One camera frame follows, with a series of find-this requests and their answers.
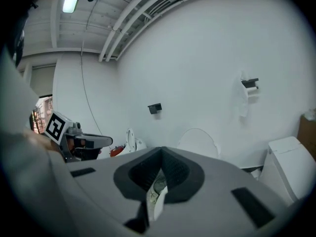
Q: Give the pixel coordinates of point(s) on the white ceiling pipes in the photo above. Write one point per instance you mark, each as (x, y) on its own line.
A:
(128, 21)

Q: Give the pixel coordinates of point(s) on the small white toilet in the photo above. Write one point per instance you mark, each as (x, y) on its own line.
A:
(134, 143)

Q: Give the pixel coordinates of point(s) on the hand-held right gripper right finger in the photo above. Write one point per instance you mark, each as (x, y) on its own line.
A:
(184, 178)

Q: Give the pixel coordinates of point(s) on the red tool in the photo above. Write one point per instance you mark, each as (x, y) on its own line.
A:
(116, 151)

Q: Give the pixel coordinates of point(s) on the white toilet paper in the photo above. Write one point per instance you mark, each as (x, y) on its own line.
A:
(241, 95)

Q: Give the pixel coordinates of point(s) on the black toilet paper holder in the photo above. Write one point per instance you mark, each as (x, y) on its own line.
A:
(249, 82)

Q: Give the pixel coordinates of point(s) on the empty black wall holder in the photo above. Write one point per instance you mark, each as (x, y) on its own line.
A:
(155, 108)

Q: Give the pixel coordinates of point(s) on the brown cardboard box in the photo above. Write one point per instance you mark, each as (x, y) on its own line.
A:
(307, 132)

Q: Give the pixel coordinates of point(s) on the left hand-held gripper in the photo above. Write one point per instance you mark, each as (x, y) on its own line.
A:
(56, 127)

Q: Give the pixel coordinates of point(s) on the shelf of goods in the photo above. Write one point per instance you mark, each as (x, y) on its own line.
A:
(42, 117)

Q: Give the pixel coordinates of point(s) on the white toilet seat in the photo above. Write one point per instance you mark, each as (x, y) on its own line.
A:
(197, 143)

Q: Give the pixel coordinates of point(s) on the ceiling light panel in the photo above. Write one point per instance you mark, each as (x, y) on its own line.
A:
(69, 4)

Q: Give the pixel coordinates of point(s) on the person's white shirt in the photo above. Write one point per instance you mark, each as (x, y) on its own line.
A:
(27, 181)

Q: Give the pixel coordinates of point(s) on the white toilet tank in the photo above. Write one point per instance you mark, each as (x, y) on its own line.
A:
(284, 164)

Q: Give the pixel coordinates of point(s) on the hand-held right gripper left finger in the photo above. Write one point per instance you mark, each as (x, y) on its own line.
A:
(138, 174)

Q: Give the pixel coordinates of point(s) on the person's left forearm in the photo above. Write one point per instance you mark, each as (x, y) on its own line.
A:
(40, 142)

